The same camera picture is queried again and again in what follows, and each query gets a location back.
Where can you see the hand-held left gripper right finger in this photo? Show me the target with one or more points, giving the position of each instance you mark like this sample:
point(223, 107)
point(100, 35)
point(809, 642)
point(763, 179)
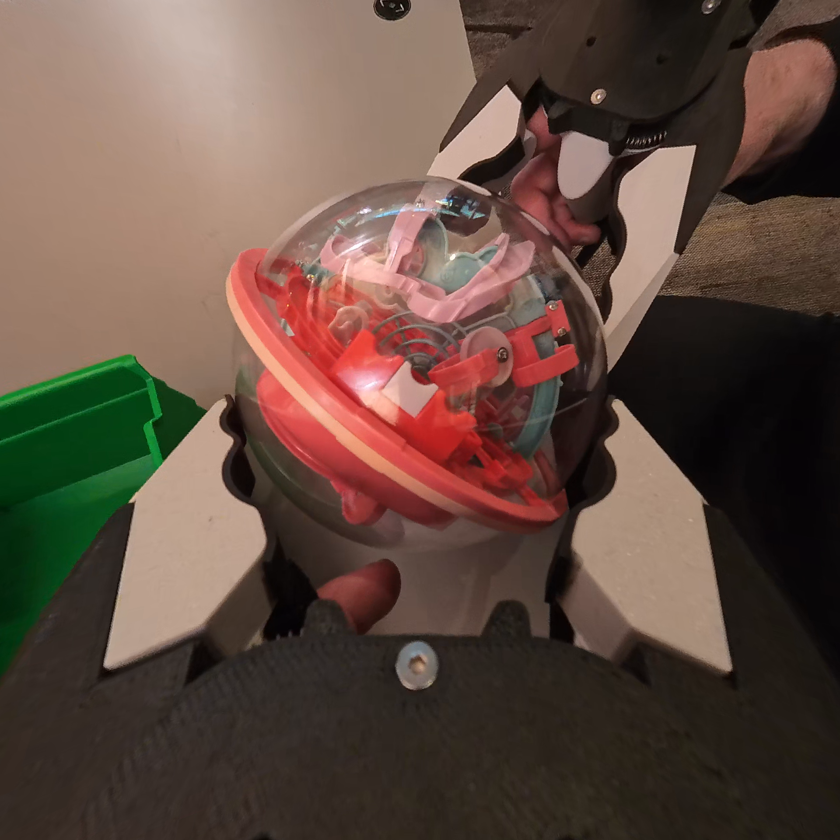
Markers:
point(649, 558)

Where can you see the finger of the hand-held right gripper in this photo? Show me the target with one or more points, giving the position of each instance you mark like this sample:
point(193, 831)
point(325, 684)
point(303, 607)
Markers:
point(482, 138)
point(656, 210)

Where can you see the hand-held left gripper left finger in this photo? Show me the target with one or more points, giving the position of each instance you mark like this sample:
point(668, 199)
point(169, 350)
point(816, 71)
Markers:
point(190, 558)

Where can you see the clear maze ball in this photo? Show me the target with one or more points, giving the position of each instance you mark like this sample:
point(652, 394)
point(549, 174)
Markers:
point(420, 367)

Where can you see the person's right hand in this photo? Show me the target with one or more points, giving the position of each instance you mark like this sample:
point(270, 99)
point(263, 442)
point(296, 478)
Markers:
point(541, 184)

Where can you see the person's left hand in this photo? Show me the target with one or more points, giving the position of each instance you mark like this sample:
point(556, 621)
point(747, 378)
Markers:
point(367, 594)

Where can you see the green plastic bin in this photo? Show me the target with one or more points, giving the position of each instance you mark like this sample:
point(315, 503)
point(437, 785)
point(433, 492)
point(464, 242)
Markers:
point(65, 446)

